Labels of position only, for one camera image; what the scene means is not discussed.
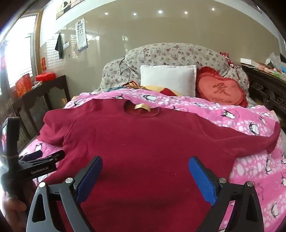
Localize eye chart poster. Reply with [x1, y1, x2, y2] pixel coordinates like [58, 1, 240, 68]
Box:
[75, 18, 88, 52]

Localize white pillow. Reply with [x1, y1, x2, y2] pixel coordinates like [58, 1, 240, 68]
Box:
[140, 65, 197, 97]

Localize dark hanging cloth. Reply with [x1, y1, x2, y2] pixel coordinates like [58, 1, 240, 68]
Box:
[55, 33, 65, 60]

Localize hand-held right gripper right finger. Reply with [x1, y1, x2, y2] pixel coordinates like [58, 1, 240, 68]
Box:
[188, 156, 264, 232]

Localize dark wooden side table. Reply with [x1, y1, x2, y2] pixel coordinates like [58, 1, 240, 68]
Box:
[12, 75, 71, 152]

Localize yellow and red cloth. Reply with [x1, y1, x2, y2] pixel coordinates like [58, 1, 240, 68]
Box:
[122, 81, 184, 97]

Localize black cable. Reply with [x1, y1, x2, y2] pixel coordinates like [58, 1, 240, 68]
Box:
[118, 57, 134, 85]

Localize pink penguin print blanket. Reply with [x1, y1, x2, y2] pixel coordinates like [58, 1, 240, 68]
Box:
[19, 90, 286, 232]

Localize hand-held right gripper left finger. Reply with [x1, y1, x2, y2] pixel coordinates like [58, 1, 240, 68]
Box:
[27, 156, 103, 232]

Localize clear plastic bag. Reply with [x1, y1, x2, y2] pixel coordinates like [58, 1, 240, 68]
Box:
[265, 52, 283, 67]

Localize red heart-shaped pillow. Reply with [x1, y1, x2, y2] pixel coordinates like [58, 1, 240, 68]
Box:
[195, 66, 248, 107]

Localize red patterned cloth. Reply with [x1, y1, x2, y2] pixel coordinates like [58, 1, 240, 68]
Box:
[220, 52, 240, 67]

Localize carved dark wooden cabinet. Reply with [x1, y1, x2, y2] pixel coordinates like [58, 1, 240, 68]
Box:
[242, 64, 286, 112]

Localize flat red box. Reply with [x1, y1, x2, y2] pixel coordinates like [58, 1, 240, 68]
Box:
[36, 72, 56, 82]

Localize framed wall picture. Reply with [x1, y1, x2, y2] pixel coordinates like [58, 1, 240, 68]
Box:
[56, 0, 77, 19]

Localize person's left hand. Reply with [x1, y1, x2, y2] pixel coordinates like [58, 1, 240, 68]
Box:
[2, 178, 36, 231]

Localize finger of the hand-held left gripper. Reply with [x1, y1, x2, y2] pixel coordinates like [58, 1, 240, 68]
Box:
[29, 150, 66, 165]
[19, 150, 43, 162]

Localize dark red sweater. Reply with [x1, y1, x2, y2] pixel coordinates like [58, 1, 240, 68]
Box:
[38, 98, 281, 232]

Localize window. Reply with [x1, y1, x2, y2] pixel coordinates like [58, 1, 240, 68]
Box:
[0, 16, 37, 94]

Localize floral grey quilt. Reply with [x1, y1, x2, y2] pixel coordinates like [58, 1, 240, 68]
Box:
[99, 43, 249, 99]

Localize pastel plastic packets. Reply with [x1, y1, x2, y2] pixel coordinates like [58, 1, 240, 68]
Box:
[257, 64, 286, 78]

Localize white flat box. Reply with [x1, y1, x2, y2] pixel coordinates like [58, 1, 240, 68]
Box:
[240, 57, 257, 65]

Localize tall red box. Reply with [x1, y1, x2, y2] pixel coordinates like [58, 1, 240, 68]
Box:
[16, 74, 32, 97]

